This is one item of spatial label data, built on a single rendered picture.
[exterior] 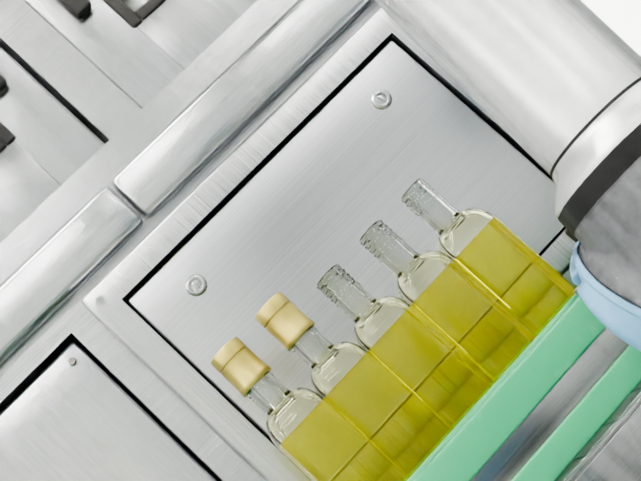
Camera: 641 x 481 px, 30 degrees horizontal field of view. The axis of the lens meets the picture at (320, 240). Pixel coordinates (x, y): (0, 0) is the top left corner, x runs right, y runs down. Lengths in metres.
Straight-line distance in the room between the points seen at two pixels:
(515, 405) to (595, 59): 0.35
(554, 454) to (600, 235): 0.31
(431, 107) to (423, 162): 0.06
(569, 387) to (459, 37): 0.36
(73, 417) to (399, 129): 0.45
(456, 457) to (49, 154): 0.60
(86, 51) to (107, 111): 0.08
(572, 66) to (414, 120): 0.61
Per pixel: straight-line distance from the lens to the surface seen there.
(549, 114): 0.69
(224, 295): 1.23
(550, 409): 0.97
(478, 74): 0.71
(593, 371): 0.98
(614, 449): 0.96
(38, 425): 1.26
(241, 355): 1.07
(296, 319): 1.08
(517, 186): 1.28
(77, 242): 1.26
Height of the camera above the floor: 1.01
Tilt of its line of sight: 8 degrees up
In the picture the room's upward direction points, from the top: 47 degrees counter-clockwise
